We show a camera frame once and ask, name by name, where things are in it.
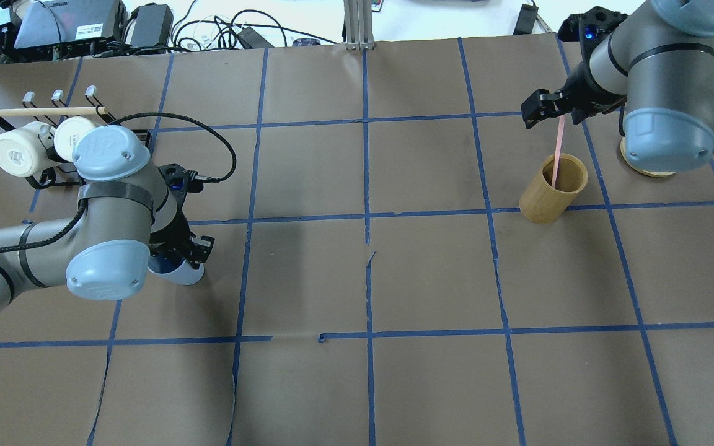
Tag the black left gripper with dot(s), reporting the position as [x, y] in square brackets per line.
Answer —
[173, 233]

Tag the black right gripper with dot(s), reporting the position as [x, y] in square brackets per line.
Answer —
[582, 88]

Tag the pink chopstick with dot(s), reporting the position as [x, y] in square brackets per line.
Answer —
[558, 150]

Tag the light blue plastic cup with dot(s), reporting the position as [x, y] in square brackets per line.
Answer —
[180, 272]

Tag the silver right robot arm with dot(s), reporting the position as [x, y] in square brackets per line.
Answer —
[438, 128]

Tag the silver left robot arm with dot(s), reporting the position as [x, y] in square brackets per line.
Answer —
[128, 223]

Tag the bamboo chopstick holder cup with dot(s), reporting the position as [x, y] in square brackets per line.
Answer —
[540, 203]

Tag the white ceramic mug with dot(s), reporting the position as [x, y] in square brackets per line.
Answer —
[24, 151]
[69, 133]

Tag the black power adapter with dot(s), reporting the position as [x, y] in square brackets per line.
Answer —
[151, 26]

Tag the black computer box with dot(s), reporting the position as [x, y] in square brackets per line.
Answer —
[52, 23]

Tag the black wire mug rack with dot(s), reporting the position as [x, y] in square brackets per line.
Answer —
[103, 152]

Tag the wooden rack handle rod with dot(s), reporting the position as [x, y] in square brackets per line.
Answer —
[54, 111]

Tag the aluminium frame post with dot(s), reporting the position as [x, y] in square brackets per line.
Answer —
[358, 25]

